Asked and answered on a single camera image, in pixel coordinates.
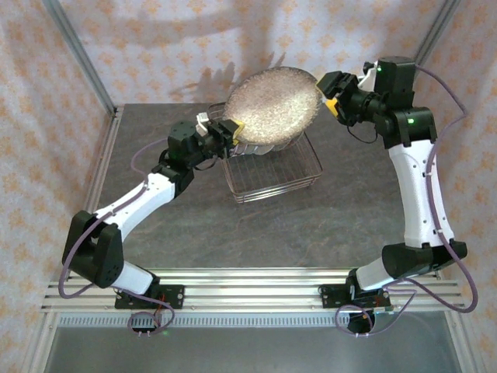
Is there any colourful speckled plate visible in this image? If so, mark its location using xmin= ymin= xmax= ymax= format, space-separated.
xmin=224 ymin=66 xmax=323 ymax=143

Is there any orange patterned fabric backdrop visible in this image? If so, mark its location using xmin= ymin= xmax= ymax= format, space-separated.
xmin=0 ymin=0 xmax=497 ymax=373

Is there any grey metal panel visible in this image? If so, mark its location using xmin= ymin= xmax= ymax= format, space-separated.
xmin=40 ymin=326 xmax=461 ymax=373

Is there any thin black left gripper wire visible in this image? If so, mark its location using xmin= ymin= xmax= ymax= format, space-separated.
xmin=192 ymin=157 xmax=218 ymax=173

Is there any thin black gripper wire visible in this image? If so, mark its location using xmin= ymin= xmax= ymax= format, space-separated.
xmin=346 ymin=123 xmax=380 ymax=144
xmin=192 ymin=157 xmax=218 ymax=173

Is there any thin black right gripper wire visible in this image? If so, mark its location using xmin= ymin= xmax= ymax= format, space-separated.
xmin=346 ymin=123 xmax=380 ymax=144

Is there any wire dish rack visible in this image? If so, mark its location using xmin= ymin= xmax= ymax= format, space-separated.
xmin=207 ymin=101 xmax=325 ymax=205

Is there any aluminium frame post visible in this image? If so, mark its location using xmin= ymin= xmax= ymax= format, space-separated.
xmin=41 ymin=0 xmax=118 ymax=117
xmin=411 ymin=0 xmax=463 ymax=69

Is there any aluminium table side rail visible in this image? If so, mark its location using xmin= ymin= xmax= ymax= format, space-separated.
xmin=83 ymin=106 xmax=125 ymax=214

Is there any aluminium mounting rail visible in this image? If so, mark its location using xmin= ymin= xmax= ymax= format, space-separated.
xmin=40 ymin=267 xmax=467 ymax=312

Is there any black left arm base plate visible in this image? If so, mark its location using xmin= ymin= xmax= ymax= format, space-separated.
xmin=114 ymin=284 xmax=186 ymax=311

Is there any grey slotted cable duct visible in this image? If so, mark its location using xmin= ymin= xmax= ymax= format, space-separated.
xmin=57 ymin=313 xmax=454 ymax=328

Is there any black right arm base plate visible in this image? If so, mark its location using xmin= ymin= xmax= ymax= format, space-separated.
xmin=318 ymin=284 xmax=391 ymax=311

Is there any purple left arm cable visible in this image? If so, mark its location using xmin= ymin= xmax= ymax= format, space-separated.
xmin=57 ymin=139 xmax=176 ymax=339

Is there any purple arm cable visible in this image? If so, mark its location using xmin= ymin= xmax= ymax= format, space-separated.
xmin=334 ymin=64 xmax=479 ymax=339
xmin=57 ymin=139 xmax=176 ymax=339

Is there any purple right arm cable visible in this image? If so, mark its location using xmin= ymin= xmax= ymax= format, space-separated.
xmin=334 ymin=64 xmax=479 ymax=339

